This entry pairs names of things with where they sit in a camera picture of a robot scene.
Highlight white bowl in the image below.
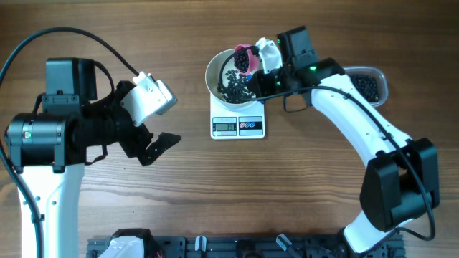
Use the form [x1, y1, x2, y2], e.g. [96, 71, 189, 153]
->
[205, 49, 265, 116]

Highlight black beans in bowl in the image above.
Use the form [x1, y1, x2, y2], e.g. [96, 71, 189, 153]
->
[217, 69, 255, 104]

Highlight white digital kitchen scale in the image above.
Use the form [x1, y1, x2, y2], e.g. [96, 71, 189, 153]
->
[210, 95, 265, 140]

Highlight clear plastic container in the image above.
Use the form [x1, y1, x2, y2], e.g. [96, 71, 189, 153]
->
[344, 66, 389, 107]

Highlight pink scoop with blue handle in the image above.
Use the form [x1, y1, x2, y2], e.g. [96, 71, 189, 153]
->
[233, 44, 258, 75]

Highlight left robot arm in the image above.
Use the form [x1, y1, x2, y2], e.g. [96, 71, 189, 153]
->
[6, 58, 181, 257]

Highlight black beans in scoop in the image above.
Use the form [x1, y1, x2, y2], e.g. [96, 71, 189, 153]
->
[234, 50, 250, 73]

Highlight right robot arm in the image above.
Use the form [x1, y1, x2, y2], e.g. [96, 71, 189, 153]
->
[251, 26, 440, 255]

